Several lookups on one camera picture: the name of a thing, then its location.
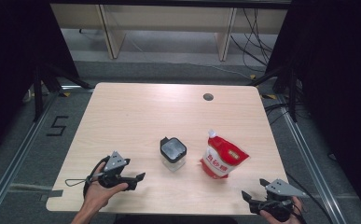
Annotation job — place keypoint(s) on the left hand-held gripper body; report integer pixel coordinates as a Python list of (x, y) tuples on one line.
[(115, 163)]

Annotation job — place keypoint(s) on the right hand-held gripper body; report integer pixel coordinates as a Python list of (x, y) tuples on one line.
[(282, 188)]

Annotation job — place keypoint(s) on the red and white sugar pouch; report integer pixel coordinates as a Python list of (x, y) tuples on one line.
[(223, 157)]

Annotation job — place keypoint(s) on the person's right hand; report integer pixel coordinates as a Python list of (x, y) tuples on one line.
[(297, 214)]

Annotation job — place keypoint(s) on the person's left hand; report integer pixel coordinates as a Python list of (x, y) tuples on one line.
[(97, 194)]

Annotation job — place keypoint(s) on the black metal stand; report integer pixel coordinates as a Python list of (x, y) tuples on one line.
[(291, 93), (38, 93)]

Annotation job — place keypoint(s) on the dark curtain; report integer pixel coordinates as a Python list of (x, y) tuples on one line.
[(340, 77), (13, 46)]

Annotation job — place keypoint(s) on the aluminium floor rail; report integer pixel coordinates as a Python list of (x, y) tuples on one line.
[(308, 155), (19, 149)]

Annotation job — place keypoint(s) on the light wooden desk frame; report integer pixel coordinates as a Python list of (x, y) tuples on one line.
[(169, 18)]

